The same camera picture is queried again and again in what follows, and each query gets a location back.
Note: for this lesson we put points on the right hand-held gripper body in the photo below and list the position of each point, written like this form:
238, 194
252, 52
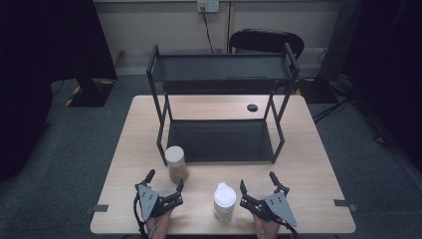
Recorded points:
280, 205

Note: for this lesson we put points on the black chair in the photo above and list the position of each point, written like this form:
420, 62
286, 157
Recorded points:
265, 40

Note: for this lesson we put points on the black metal two-tier rack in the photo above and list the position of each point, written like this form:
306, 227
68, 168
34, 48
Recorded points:
220, 141

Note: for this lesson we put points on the grey table edge bracket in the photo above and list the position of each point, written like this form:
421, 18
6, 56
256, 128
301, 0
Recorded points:
99, 208
343, 203

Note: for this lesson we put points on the dark curtain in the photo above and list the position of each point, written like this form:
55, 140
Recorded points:
391, 66
40, 66

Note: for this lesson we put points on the dark grey upright panel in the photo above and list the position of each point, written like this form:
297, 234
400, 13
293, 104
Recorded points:
340, 40

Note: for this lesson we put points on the black round table grommet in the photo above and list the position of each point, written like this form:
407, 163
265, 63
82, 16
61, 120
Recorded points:
252, 108

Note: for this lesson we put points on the person's right hand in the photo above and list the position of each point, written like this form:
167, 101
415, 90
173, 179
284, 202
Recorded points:
270, 230

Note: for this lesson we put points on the glass jar spouted white lid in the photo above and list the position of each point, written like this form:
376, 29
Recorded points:
224, 200

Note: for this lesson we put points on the white wall socket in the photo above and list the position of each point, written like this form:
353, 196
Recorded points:
208, 5

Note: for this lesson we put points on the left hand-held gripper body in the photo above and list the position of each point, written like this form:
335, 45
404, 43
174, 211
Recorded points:
148, 199

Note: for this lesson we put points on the black stand base yellow stripes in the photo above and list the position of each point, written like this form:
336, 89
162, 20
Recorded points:
91, 93
318, 91

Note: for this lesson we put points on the person's left hand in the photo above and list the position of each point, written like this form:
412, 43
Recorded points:
162, 227

